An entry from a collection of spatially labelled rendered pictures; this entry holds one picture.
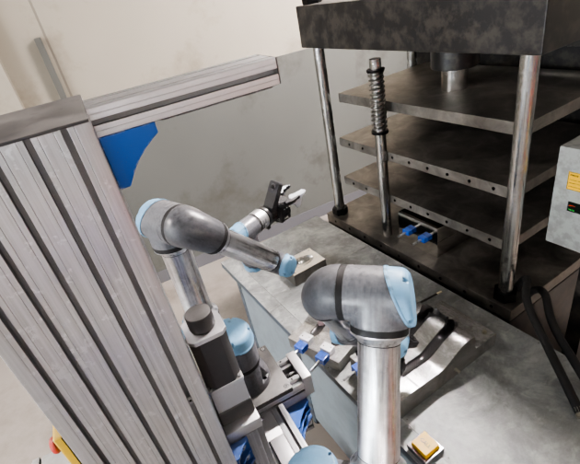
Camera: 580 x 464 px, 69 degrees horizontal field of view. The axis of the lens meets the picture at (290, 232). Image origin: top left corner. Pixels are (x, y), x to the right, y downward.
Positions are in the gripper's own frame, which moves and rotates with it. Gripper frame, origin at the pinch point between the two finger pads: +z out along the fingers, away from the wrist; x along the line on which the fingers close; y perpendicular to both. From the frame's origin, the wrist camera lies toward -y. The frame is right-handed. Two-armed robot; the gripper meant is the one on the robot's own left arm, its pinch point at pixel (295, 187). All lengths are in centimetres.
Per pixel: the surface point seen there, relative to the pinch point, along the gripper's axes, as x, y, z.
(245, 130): -158, 57, 136
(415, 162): 20, 15, 69
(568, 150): 80, -11, 53
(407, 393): 62, 49, -26
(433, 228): 34, 46, 65
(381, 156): 0, 18, 72
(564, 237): 88, 22, 52
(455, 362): 70, 49, -4
